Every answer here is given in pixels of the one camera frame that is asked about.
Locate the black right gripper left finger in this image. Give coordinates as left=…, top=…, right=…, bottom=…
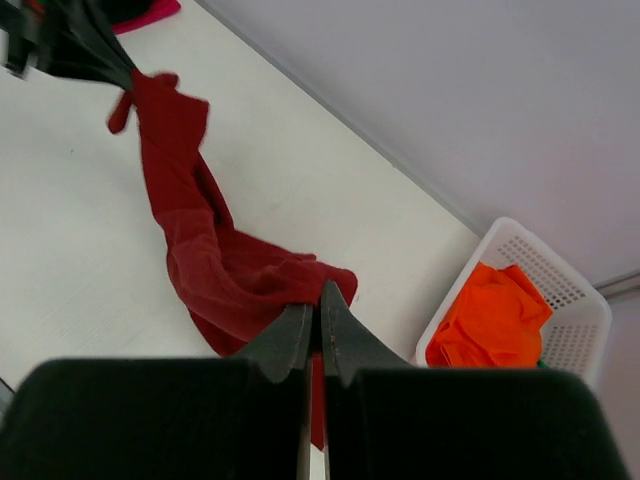
left=1, top=306, right=313, bottom=479

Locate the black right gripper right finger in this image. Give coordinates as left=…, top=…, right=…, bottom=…
left=319, top=282, right=629, bottom=479

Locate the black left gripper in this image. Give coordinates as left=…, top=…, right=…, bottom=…
left=1, top=0, right=135, bottom=91

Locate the dark red t shirt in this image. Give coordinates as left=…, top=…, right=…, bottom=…
left=106, top=69, right=360, bottom=449

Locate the folded pink t shirt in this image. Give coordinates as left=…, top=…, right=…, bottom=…
left=113, top=0, right=182, bottom=35

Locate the orange t shirt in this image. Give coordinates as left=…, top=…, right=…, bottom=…
left=424, top=263, right=552, bottom=368

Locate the white plastic basket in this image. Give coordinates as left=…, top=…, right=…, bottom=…
left=414, top=217, right=612, bottom=386

